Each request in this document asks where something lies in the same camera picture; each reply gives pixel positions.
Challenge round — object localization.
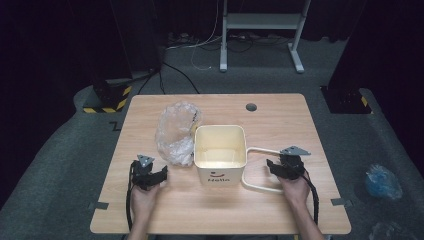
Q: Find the person's left hand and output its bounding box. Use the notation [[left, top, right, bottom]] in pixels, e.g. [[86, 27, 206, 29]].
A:
[[129, 182, 161, 218]]

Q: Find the black floor cable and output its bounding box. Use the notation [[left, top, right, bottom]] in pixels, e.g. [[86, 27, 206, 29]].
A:
[[137, 61, 201, 96]]

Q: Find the cream plastic trash bin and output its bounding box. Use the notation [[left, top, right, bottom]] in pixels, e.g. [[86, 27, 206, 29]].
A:
[[193, 124, 248, 186]]

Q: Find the white metal stand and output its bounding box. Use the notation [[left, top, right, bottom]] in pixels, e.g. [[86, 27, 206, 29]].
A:
[[218, 0, 312, 74]]

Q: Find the clear plastic trash bag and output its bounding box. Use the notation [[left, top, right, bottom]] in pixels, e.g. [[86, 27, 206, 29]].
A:
[[154, 100, 203, 167]]

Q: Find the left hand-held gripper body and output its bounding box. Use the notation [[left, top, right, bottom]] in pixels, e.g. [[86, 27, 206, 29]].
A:
[[131, 153, 157, 192]]

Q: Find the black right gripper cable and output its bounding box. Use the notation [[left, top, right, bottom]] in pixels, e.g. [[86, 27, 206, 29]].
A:
[[300, 170, 320, 226]]

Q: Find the white floor cable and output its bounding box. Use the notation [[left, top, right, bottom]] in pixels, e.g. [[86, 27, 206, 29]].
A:
[[165, 0, 222, 71]]

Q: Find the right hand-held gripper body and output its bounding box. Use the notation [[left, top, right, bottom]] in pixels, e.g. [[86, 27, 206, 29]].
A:
[[279, 145, 312, 182]]

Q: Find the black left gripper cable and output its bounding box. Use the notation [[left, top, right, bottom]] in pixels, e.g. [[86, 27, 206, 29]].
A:
[[125, 160, 135, 232]]

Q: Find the black yellow striped stand base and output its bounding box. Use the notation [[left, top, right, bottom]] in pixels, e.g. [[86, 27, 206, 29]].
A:
[[82, 84, 133, 114], [320, 85, 373, 115]]

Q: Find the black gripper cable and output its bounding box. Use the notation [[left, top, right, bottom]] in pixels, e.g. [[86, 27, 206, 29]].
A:
[[300, 170, 320, 226], [125, 160, 135, 232]]

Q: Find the blue plastic bag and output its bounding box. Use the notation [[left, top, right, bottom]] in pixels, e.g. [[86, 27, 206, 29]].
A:
[[363, 163, 404, 201]]

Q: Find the person's right hand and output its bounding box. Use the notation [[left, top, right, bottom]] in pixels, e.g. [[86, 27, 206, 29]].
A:
[[276, 174, 312, 210]]

